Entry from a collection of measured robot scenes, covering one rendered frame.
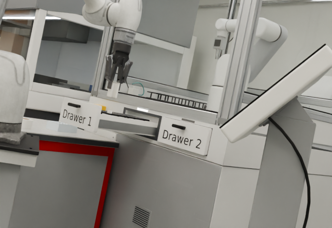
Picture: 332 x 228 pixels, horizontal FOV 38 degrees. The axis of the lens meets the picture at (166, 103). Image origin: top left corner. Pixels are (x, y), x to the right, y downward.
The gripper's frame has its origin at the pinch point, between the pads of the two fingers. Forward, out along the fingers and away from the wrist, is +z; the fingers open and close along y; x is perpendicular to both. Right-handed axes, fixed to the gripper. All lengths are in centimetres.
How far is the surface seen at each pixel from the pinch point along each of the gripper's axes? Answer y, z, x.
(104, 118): -5.4, 12.3, -6.1
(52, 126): -6.8, 22.4, 33.1
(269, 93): -27, -6, -102
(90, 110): -10.7, 10.1, -2.9
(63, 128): -2.3, 22.4, 29.9
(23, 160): -51, 27, -35
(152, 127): 20.4, 12.8, -6.3
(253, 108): -29, -2, -99
